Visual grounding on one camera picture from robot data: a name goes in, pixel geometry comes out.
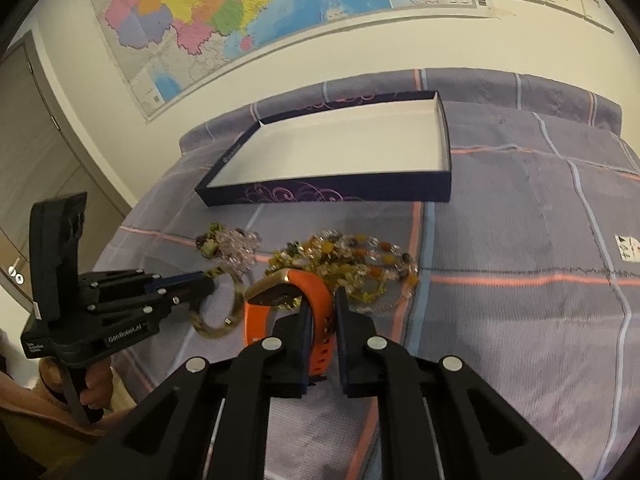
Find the orange smart watch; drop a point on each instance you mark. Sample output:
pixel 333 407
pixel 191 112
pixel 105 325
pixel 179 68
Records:
pixel 292 290

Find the colourful wall map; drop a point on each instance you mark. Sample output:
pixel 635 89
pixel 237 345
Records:
pixel 167 48

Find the dark blue jewelry box tray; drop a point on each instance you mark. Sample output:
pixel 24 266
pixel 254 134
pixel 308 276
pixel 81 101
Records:
pixel 390 147

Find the person's left hand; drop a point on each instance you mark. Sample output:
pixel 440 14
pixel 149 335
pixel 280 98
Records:
pixel 98 380

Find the grey wardrobe door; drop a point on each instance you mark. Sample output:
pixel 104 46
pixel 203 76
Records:
pixel 42 157

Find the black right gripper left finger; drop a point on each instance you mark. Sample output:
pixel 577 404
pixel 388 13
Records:
pixel 275 367

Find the small card on bed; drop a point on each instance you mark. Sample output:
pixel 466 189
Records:
pixel 629 248

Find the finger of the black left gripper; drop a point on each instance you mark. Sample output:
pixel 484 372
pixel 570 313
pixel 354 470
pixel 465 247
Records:
pixel 170 296
pixel 190 283

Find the brown sweater left forearm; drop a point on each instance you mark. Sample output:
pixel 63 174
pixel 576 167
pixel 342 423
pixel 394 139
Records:
pixel 39 438

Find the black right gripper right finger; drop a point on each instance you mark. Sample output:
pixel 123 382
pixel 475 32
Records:
pixel 372 366

